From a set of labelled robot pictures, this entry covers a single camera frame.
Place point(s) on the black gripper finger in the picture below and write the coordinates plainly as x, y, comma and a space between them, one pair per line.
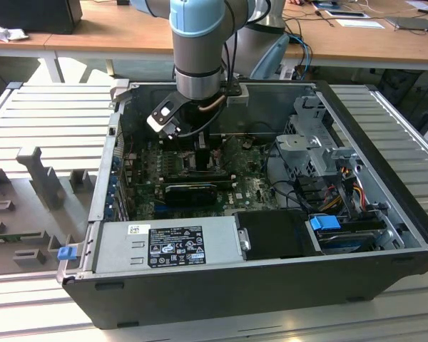
202, 160

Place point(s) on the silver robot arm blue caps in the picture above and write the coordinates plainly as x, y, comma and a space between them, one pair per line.
196, 53

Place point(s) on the CPU socket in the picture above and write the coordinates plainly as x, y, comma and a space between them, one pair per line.
187, 165

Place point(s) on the black RAM slot row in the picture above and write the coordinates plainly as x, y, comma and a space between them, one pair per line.
217, 176

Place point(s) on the black graphics card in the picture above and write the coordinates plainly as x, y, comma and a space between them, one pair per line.
189, 195

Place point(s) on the coin cell battery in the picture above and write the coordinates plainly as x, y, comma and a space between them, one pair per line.
247, 144

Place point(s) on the green motherboard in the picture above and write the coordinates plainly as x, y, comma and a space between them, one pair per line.
249, 178

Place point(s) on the metal drive cage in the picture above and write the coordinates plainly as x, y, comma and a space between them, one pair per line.
296, 146

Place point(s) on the black plastic shroud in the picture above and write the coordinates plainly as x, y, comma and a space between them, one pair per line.
274, 235

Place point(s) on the silver power supply unit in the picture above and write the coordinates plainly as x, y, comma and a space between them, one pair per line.
117, 249

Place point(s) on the wooden desk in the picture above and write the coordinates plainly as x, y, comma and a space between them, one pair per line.
92, 32

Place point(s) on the blue disk carrier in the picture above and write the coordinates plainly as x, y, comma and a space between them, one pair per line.
324, 224

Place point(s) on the black PC case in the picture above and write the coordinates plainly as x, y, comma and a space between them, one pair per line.
235, 295

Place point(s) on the blue case latch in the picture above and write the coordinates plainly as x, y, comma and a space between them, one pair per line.
66, 253

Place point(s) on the hard disk drive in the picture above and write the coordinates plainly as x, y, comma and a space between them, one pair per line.
346, 244

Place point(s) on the grey parts rack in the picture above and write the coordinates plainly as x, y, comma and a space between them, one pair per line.
25, 199

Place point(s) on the white tablet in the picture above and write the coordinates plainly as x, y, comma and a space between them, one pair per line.
344, 13

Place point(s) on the black box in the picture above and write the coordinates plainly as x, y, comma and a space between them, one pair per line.
32, 16

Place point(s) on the white paper sheet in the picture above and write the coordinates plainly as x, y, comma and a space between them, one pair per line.
360, 23

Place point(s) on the crumpled white paper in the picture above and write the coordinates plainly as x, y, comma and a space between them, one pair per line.
9, 33

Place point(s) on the dark notebook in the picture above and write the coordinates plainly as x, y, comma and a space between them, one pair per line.
410, 23

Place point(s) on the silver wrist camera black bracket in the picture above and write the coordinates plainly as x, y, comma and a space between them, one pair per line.
156, 123

